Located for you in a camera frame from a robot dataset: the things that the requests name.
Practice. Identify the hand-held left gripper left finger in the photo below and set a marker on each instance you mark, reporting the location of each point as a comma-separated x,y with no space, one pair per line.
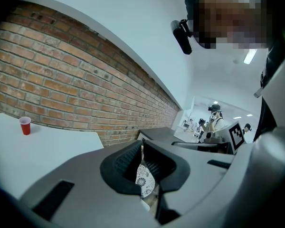
90,174

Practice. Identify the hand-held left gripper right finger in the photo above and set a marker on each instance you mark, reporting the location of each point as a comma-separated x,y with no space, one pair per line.
197,174

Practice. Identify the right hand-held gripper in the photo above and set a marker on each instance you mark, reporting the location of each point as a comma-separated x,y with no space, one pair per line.
236,136

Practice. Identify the red plastic cup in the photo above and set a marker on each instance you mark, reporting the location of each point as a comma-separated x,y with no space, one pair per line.
26,128

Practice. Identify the dark grey table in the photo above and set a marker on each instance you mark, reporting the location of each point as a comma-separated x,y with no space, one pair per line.
156,133

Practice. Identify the white rectangular table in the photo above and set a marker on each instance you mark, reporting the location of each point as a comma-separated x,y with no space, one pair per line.
38,151

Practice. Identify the person's black clothing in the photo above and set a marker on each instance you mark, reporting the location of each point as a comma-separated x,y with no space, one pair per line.
267,117

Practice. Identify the long ceiling light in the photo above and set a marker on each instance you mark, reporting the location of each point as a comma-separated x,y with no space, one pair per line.
250,56

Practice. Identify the person's head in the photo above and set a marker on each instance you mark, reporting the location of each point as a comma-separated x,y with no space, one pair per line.
228,15

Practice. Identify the black head-mounted camera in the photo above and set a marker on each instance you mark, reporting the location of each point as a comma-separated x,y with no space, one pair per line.
183,37

